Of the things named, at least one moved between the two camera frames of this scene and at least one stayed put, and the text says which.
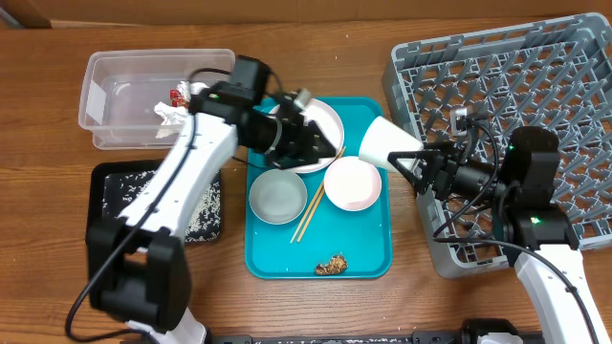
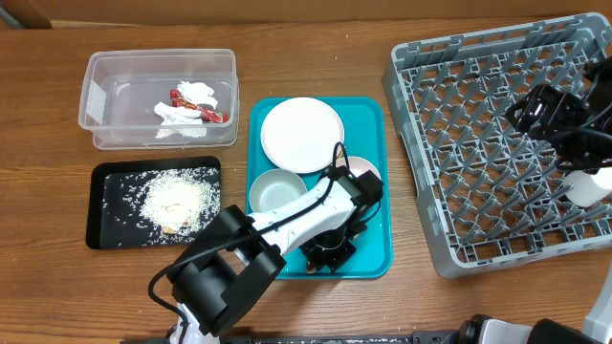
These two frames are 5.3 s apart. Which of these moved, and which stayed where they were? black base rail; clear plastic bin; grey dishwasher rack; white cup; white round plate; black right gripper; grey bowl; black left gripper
Moved: white cup; black left gripper; black right gripper
Stayed: black base rail; grey dishwasher rack; white round plate; grey bowl; clear plastic bin
